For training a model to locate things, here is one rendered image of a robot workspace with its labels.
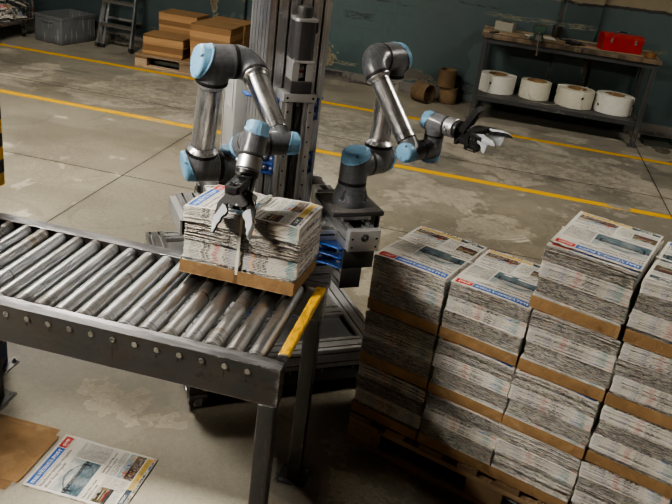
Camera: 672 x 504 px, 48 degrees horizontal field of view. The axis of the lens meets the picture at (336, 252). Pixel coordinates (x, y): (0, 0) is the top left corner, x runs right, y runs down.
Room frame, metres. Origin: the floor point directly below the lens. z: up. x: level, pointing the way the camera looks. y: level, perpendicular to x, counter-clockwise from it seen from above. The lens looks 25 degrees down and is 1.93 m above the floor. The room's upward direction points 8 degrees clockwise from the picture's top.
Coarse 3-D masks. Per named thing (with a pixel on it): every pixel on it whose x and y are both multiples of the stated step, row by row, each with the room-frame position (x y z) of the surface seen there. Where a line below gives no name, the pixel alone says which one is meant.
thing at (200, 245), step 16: (208, 192) 2.29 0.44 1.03; (224, 192) 2.32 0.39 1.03; (256, 192) 2.39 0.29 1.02; (192, 208) 2.13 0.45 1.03; (208, 208) 2.13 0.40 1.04; (192, 224) 2.14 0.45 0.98; (208, 224) 2.12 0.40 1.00; (224, 224) 2.11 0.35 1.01; (192, 240) 2.13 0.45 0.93; (208, 240) 2.12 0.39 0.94; (224, 240) 2.11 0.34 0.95; (192, 256) 2.12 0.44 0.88; (208, 256) 2.11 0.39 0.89; (224, 256) 2.10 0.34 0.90
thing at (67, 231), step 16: (0, 224) 2.37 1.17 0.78; (16, 224) 2.36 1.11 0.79; (32, 224) 2.36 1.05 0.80; (48, 224) 2.37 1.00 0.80; (96, 240) 2.31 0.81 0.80; (112, 240) 2.32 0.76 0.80; (128, 240) 2.33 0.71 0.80; (160, 256) 2.27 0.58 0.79; (176, 256) 2.26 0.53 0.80; (304, 288) 2.18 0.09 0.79; (256, 304) 2.21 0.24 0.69; (304, 304) 2.18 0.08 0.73; (320, 304) 2.17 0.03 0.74; (320, 320) 2.17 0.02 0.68
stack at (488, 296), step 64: (384, 256) 2.43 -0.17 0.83; (448, 256) 2.50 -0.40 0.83; (512, 256) 2.58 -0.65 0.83; (384, 320) 2.41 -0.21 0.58; (448, 320) 2.30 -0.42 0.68; (512, 320) 2.20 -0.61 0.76; (384, 384) 2.40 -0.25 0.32; (448, 384) 2.28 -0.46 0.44; (512, 384) 2.17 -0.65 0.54; (640, 384) 1.99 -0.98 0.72; (512, 448) 2.14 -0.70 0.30; (640, 448) 1.97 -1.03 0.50
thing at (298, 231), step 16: (272, 208) 2.23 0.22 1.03; (288, 208) 2.25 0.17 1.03; (304, 208) 2.27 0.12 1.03; (320, 208) 2.32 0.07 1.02; (256, 224) 2.10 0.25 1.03; (272, 224) 2.09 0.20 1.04; (288, 224) 2.09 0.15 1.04; (304, 224) 2.12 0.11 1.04; (320, 224) 2.32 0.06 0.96; (256, 240) 2.09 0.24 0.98; (272, 240) 2.08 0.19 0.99; (288, 240) 2.07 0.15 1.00; (304, 240) 2.12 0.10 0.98; (256, 256) 2.09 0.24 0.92; (272, 256) 2.08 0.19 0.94; (288, 256) 2.07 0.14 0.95; (304, 256) 2.14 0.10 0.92; (256, 272) 2.08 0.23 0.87; (272, 272) 2.07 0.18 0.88; (288, 272) 2.07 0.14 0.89
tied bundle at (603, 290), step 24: (552, 264) 2.16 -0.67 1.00; (576, 264) 2.13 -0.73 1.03; (600, 264) 2.09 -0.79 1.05; (648, 264) 2.21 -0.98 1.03; (552, 288) 2.15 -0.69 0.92; (576, 288) 2.12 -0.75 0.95; (600, 288) 2.09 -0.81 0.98; (624, 288) 2.06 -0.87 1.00; (600, 312) 2.07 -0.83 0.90; (624, 312) 2.04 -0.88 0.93
